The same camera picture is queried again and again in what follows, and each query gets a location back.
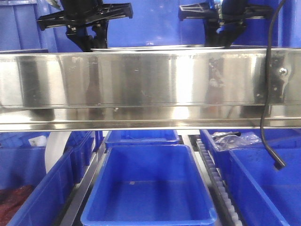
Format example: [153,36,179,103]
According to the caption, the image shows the large blue crate upper centre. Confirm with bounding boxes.
[49,0,205,48]

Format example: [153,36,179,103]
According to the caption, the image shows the stainless steel shelf front panel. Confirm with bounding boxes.
[0,48,301,132]

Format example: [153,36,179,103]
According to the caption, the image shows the blue bin front right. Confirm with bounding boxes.
[228,148,301,226]

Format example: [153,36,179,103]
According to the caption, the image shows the blue bin rear right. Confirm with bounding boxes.
[199,129,301,175]

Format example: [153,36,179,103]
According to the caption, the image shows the blue bin rear centre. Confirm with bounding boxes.
[103,129,180,149]

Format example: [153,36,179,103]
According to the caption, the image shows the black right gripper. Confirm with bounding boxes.
[179,0,273,47]

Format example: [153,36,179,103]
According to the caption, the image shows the blue crate upper right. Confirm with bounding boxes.
[234,0,301,48]

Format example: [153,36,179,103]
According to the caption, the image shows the shelf panel screw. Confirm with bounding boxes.
[278,67,288,76]

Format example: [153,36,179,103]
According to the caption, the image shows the silver metal tray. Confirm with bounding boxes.
[91,45,229,52]

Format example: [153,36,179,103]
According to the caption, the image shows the blue crate upper left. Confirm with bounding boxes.
[0,0,48,52]

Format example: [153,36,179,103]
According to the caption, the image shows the black hanging cable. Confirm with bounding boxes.
[260,0,287,170]

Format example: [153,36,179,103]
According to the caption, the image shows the white plastic roll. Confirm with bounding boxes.
[45,131,71,173]

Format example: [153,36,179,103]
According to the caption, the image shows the blue bin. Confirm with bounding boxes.
[0,131,99,226]
[228,148,301,226]
[103,129,180,149]
[81,145,217,226]
[199,129,301,175]

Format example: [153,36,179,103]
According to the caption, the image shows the roller track rail right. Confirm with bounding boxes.
[196,138,243,226]

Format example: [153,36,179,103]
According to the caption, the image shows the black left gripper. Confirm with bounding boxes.
[37,0,133,52]

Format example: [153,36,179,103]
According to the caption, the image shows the clear bag of parts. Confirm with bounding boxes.
[211,131,261,150]

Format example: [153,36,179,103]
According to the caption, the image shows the blue bin front left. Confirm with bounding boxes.
[0,131,99,226]

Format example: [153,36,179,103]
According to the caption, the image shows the red material in bin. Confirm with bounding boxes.
[0,185,33,226]

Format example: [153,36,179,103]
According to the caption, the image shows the blue bin front centre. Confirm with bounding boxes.
[81,145,217,226]

